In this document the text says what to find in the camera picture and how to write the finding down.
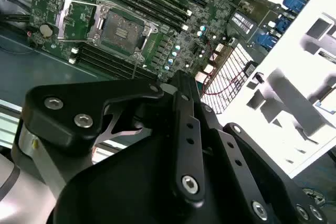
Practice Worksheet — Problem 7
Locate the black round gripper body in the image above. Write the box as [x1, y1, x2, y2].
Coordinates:
[54, 99, 253, 224]

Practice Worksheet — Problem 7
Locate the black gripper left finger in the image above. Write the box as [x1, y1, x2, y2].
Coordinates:
[22, 70, 208, 201]

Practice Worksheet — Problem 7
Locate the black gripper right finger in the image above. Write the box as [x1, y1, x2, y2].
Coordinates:
[187, 71, 329, 224]

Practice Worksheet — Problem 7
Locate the thin silver locking lever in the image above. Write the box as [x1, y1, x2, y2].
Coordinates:
[59, 37, 97, 44]
[132, 52, 140, 79]

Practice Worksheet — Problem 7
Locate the silver socket cover frame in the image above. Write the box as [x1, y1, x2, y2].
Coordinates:
[56, 0, 106, 42]

